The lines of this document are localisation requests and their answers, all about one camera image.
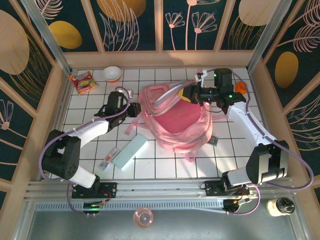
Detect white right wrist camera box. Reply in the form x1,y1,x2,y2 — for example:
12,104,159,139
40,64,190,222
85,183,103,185
194,70,209,85

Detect wall panel with yellow oval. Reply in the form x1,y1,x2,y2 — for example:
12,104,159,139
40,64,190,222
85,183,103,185
41,0,105,53

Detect small controller board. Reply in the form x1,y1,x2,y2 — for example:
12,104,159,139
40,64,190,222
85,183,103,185
223,198,252,215
83,201,104,216

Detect clear pack of school supplies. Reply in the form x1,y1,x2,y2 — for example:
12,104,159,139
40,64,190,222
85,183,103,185
100,147,122,171

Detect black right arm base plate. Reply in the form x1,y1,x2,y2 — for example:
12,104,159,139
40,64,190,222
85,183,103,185
204,180,251,198

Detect pink plastic cup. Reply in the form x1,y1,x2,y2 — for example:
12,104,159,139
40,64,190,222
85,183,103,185
133,206,154,229

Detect wall panel with leaf print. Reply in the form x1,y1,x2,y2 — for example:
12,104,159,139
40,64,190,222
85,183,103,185
86,0,160,53

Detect aluminium frame post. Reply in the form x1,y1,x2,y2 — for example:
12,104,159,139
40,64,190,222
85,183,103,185
21,0,73,76
246,0,300,75

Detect aluminium mounting rail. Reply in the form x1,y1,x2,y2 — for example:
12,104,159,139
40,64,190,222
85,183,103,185
24,176,296,201

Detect pink school backpack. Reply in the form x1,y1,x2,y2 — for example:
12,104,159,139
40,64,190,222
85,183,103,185
124,79,227,165

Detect white bottle with black cap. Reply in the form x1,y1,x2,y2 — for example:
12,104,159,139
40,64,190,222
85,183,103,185
266,197,295,217

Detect slotted grey cable duct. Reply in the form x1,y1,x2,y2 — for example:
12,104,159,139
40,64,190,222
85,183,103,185
34,199,226,213

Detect orange squishy toy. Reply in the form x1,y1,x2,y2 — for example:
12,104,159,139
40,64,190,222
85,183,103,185
234,80,248,95

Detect light blue pencil case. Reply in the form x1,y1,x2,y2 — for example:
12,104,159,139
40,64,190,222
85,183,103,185
112,134,148,171

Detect wall panel with flower print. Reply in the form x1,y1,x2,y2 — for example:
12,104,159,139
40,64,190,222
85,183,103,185
159,0,227,53

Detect wall panel with beige oval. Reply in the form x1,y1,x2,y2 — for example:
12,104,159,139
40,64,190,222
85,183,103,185
217,0,270,52

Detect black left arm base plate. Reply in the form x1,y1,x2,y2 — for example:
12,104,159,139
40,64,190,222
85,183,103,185
71,182,118,200

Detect white and orange bowl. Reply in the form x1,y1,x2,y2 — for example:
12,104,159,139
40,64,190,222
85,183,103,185
102,65,123,83

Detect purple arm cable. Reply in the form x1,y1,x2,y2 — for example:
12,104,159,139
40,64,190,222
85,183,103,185
198,67,315,216
39,86,133,216

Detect red snack packet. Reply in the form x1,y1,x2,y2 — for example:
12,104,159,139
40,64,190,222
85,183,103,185
68,71,100,96

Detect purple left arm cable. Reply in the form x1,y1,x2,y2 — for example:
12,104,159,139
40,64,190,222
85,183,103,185
39,86,133,216

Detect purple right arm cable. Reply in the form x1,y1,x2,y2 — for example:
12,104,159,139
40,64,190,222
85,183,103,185
198,67,315,216

